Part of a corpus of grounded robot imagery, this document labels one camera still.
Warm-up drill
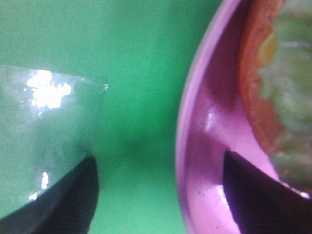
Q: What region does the pink round plate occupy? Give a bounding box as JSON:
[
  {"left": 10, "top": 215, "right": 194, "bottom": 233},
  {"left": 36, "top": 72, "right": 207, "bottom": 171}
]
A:
[{"left": 175, "top": 0, "right": 312, "bottom": 234}]

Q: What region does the burger with lettuce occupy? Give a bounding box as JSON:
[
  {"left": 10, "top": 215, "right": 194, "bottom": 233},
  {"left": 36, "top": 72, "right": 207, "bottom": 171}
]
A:
[{"left": 237, "top": 0, "right": 312, "bottom": 194}]

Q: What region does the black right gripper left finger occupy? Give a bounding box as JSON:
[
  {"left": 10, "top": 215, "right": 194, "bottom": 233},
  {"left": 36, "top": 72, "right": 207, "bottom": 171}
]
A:
[{"left": 0, "top": 157, "right": 99, "bottom": 234}]

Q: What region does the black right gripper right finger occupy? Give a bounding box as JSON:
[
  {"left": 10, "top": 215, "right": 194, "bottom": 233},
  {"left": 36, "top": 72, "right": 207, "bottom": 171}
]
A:
[{"left": 223, "top": 151, "right": 312, "bottom": 234}]

